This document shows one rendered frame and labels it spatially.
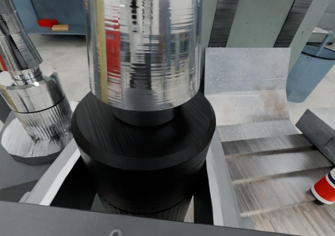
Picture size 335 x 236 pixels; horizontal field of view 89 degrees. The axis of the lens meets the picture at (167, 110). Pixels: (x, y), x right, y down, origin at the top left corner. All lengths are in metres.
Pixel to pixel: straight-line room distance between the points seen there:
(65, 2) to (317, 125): 4.46
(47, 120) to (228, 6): 0.52
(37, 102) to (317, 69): 2.59
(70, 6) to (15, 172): 4.40
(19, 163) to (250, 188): 0.39
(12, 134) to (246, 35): 0.62
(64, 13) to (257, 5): 4.25
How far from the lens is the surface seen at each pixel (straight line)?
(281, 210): 0.46
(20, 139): 0.23
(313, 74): 2.64
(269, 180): 0.48
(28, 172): 0.22
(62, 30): 4.08
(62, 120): 0.21
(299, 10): 0.73
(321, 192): 0.49
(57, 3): 4.61
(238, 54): 0.64
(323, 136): 0.60
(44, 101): 0.19
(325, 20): 5.80
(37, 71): 0.19
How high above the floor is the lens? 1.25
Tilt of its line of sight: 39 degrees down
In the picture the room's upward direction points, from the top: 5 degrees clockwise
